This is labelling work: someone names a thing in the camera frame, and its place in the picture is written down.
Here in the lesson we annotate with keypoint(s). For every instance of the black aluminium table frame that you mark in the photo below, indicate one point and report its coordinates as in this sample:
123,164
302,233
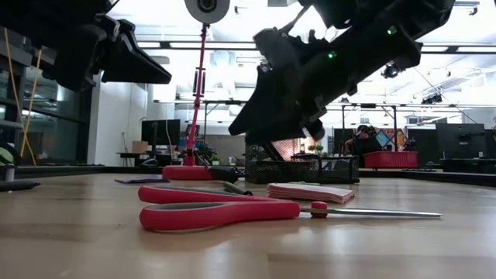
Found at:
58,169

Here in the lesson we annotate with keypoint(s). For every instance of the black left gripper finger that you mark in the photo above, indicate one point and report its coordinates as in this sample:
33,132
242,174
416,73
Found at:
131,66

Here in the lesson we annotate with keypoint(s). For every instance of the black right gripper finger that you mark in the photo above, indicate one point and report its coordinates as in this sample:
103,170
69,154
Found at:
279,112
277,50

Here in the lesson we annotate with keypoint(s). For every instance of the black ceiling spotlight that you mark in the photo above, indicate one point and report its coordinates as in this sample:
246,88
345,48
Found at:
390,70

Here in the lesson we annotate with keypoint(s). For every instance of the pink sticky note pad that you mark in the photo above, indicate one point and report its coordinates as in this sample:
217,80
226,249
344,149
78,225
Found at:
310,192

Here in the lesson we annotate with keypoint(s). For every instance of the colourful patchwork quilt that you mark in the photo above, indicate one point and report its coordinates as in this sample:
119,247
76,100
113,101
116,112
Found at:
399,139

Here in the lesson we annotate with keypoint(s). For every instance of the red desk lamp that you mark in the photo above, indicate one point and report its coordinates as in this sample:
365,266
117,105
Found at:
186,173

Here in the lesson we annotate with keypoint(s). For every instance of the cardboard box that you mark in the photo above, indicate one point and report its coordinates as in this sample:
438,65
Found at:
140,147

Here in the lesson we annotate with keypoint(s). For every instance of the large black monitor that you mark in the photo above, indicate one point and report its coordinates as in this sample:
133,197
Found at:
461,141

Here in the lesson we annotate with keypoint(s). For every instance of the black computer monitor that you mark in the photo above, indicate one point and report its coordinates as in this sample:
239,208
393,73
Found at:
160,131

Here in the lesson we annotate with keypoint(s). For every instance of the green white object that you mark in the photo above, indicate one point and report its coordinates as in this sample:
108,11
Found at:
4,157

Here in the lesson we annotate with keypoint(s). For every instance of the black mesh desk organizer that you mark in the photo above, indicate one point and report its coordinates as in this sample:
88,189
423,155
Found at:
279,170

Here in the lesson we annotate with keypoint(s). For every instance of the person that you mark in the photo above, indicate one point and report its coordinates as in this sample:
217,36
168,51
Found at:
360,141

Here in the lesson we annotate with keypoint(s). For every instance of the purple sticky note pad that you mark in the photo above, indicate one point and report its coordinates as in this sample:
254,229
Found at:
141,180

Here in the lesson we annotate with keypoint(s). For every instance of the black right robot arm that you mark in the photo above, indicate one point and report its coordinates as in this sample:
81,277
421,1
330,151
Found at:
368,15

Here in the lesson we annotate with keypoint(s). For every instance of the red storage bin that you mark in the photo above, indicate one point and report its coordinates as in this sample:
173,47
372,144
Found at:
391,160

